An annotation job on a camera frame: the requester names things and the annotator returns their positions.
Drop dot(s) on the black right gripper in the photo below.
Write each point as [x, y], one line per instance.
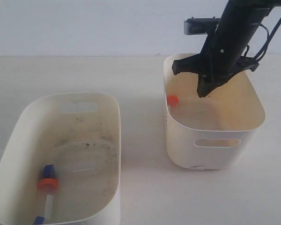
[220, 58]

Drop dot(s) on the blue-capped tube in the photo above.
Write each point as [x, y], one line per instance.
[53, 171]
[41, 219]

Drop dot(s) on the white plastic bin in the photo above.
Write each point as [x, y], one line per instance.
[211, 132]
[72, 130]

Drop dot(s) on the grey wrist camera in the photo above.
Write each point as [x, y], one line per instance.
[199, 26]

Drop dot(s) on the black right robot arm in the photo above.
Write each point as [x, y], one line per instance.
[249, 13]

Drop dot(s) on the orange-capped tube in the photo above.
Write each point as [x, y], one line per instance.
[172, 101]
[47, 188]

